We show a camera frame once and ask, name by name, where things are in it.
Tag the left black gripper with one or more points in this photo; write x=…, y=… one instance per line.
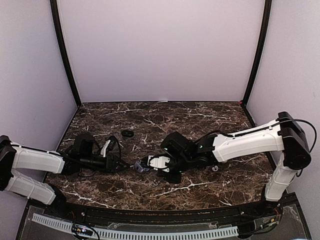
x=113, y=164

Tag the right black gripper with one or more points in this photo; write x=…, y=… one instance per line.
x=175, y=179

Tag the purple charging case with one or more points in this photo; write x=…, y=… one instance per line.
x=140, y=169

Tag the black earbud charging case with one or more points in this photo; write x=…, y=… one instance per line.
x=127, y=133

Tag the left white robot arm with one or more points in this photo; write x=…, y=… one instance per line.
x=84, y=153

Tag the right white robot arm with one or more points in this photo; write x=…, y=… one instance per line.
x=283, y=135

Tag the white earbud near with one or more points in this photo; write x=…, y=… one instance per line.
x=215, y=168

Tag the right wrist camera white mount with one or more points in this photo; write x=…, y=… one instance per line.
x=156, y=162

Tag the white slotted cable duct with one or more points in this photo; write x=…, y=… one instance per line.
x=84, y=232

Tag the left black frame post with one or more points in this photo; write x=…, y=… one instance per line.
x=63, y=51

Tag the black frame post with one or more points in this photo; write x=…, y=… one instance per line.
x=63, y=51
x=258, y=52

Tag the right black frame post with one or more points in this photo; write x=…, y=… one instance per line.
x=258, y=52

